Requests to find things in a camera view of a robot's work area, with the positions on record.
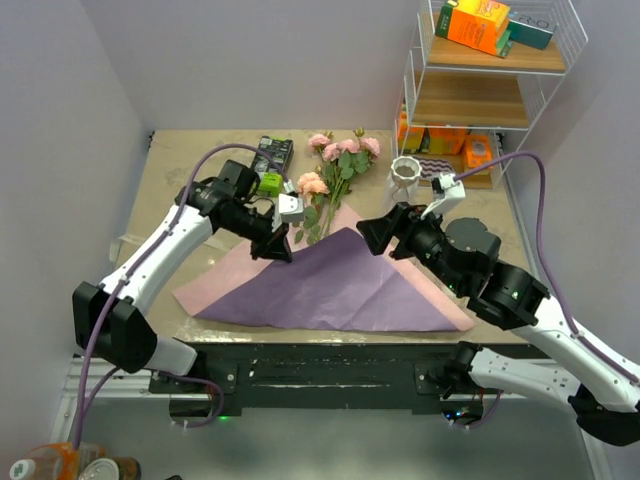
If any teal box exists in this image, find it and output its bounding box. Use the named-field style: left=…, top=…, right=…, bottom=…
left=508, top=11, right=557, bottom=50

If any purple cable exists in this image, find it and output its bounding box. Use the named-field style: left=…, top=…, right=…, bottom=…
left=71, top=143, right=296, bottom=450
left=452, top=150, right=640, bottom=430

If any tin can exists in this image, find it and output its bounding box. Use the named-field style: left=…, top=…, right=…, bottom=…
left=78, top=457, right=142, bottom=480

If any white wire wooden shelf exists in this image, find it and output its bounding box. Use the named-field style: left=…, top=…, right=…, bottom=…
left=390, top=0, right=589, bottom=191

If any aluminium rail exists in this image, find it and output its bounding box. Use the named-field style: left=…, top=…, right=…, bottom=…
left=49, top=356, right=211, bottom=446

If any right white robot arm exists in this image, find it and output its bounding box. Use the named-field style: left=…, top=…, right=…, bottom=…
left=356, top=202, right=639, bottom=447

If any orange green box top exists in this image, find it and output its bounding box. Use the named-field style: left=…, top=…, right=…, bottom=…
left=435, top=0, right=512, bottom=58

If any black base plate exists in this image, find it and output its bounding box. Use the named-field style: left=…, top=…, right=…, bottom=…
left=85, top=341, right=551, bottom=418

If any purple wavy eye mask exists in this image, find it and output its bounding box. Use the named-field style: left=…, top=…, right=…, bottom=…
left=414, top=155, right=462, bottom=188

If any beige ribbon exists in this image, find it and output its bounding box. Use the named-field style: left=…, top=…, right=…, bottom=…
left=109, top=234, right=231, bottom=265

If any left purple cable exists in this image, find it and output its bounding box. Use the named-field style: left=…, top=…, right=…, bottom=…
left=71, top=143, right=296, bottom=450

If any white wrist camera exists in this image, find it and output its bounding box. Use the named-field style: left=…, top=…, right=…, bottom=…
left=421, top=173, right=466, bottom=219
left=272, top=193, right=305, bottom=232

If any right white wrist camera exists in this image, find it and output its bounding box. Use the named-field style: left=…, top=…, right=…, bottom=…
left=421, top=173, right=466, bottom=219

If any orange juice bottle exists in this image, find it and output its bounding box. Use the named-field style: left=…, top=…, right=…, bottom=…
left=8, top=442, right=107, bottom=480

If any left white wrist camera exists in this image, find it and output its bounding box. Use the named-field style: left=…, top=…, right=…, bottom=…
left=272, top=193, right=305, bottom=232

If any pink rose bouquet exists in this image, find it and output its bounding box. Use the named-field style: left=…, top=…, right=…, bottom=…
left=294, top=128, right=381, bottom=246

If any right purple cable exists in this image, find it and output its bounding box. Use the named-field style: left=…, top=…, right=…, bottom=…
left=452, top=150, right=640, bottom=430

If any orange box bottom middle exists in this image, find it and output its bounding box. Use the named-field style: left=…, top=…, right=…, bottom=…
left=427, top=127, right=468, bottom=155

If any orange box bottom left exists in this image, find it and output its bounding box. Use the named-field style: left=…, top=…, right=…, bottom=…
left=396, top=102, right=429, bottom=155

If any black green product box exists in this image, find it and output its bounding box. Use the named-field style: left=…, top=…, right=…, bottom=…
left=251, top=135, right=294, bottom=198

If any orange packet bottom right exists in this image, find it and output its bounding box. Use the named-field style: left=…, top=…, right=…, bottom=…
left=462, top=134, right=493, bottom=171

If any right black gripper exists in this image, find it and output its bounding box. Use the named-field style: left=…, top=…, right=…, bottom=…
left=356, top=199, right=468, bottom=294

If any white ribbed ceramic vase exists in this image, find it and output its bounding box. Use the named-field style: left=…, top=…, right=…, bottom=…
left=382, top=156, right=422, bottom=213

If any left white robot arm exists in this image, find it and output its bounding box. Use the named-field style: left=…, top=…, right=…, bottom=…
left=72, top=160, right=304, bottom=392

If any pink wrapping paper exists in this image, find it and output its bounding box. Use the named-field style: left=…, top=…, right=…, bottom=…
left=171, top=202, right=477, bottom=332

